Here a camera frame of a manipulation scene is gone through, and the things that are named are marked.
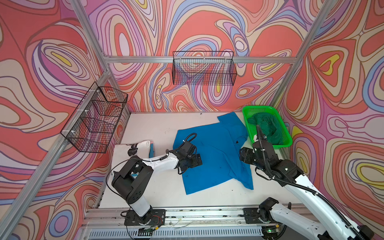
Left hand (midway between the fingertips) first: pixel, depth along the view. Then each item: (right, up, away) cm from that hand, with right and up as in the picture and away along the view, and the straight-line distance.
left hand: (199, 163), depth 90 cm
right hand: (+24, +8, -15) cm, 29 cm away
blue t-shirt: (+16, +10, +17) cm, 25 cm away
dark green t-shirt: (+51, +23, +14) cm, 58 cm away
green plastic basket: (+40, +35, +25) cm, 59 cm away
